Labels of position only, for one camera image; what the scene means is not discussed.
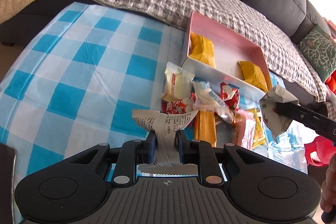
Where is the small red white packet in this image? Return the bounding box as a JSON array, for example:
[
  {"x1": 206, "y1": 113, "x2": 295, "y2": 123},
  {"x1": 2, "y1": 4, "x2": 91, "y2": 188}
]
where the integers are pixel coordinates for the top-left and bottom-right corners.
[{"x1": 220, "y1": 82, "x2": 240, "y2": 110}]

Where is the cream yellow snack packet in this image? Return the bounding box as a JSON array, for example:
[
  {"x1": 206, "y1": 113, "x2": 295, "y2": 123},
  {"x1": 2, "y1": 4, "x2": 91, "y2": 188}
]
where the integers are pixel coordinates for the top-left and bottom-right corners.
[{"x1": 161, "y1": 62, "x2": 195, "y2": 102}]

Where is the white green snack packet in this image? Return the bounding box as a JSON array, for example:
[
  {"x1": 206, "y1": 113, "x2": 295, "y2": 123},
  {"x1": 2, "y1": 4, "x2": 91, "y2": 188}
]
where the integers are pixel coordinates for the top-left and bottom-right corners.
[{"x1": 259, "y1": 84, "x2": 299, "y2": 141}]

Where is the pink clear snack packet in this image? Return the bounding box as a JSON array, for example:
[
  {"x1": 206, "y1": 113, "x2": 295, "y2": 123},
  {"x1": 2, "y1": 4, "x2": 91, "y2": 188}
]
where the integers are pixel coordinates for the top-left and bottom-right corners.
[{"x1": 232, "y1": 109, "x2": 256, "y2": 150}]

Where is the yellow orange packet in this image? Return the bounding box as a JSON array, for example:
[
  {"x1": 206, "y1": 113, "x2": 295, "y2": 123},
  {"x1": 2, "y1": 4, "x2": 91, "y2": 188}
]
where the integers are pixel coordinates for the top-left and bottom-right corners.
[{"x1": 194, "y1": 111, "x2": 217, "y2": 147}]

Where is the red white snack packet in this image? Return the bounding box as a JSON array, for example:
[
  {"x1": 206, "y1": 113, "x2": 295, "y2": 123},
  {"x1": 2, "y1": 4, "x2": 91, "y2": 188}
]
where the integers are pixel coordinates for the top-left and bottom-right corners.
[{"x1": 161, "y1": 93, "x2": 196, "y2": 114}]

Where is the red object at right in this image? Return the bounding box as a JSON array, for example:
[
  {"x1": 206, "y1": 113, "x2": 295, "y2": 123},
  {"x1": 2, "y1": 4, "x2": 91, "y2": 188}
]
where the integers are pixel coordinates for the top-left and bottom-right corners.
[{"x1": 304, "y1": 136, "x2": 335, "y2": 167}]

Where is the pink white cardboard box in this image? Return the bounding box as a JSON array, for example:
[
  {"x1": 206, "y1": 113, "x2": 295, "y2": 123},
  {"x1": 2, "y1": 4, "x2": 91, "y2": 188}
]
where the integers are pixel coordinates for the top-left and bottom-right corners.
[{"x1": 181, "y1": 11, "x2": 272, "y2": 102}]

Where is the grey checkered quilt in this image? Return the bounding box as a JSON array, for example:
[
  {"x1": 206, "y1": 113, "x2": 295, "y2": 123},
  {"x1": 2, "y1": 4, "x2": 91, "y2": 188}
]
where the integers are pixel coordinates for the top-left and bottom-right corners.
[{"x1": 49, "y1": 0, "x2": 336, "y2": 119}]

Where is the small yellow packet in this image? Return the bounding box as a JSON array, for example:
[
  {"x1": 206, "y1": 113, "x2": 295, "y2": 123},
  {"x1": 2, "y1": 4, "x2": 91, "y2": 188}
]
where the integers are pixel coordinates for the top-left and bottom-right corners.
[{"x1": 247, "y1": 108, "x2": 266, "y2": 149}]

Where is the right hand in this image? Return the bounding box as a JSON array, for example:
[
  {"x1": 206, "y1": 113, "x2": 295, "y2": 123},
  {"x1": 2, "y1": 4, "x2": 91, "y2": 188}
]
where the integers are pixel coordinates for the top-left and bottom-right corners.
[{"x1": 320, "y1": 155, "x2": 336, "y2": 213}]

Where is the green patterned cushion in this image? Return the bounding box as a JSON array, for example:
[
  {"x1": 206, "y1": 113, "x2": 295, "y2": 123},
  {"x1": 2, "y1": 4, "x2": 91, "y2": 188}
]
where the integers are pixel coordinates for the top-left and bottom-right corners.
[{"x1": 299, "y1": 26, "x2": 335, "y2": 82}]

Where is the blue checkered tablecloth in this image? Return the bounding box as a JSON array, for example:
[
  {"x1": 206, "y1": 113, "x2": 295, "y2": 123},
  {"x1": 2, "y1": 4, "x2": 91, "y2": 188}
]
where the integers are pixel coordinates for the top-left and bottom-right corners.
[{"x1": 1, "y1": 3, "x2": 185, "y2": 182}]

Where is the large yellow packet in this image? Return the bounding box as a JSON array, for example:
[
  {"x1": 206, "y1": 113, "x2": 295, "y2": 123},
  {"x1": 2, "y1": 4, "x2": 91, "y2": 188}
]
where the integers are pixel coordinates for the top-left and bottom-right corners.
[
  {"x1": 239, "y1": 61, "x2": 268, "y2": 92},
  {"x1": 189, "y1": 32, "x2": 216, "y2": 68}
]

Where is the white printed snack packet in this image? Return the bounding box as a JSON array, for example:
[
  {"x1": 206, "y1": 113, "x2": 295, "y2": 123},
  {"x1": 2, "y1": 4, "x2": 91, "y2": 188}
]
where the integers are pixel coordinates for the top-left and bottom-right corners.
[{"x1": 132, "y1": 110, "x2": 198, "y2": 175}]

